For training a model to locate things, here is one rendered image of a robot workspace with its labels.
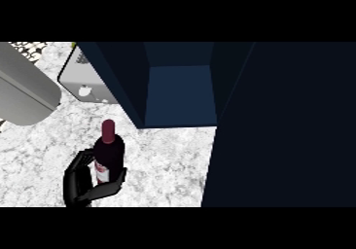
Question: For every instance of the grey rounded appliance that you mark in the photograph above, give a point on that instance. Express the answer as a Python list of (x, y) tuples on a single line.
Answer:
[(17, 87)]

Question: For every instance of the dark blue cabinet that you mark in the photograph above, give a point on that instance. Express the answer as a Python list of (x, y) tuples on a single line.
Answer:
[(180, 94)]

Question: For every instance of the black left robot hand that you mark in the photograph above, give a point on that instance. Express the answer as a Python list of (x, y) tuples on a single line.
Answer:
[(75, 186)]

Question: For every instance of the dark red wine bottle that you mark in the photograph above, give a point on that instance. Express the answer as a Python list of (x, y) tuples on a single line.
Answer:
[(109, 152)]

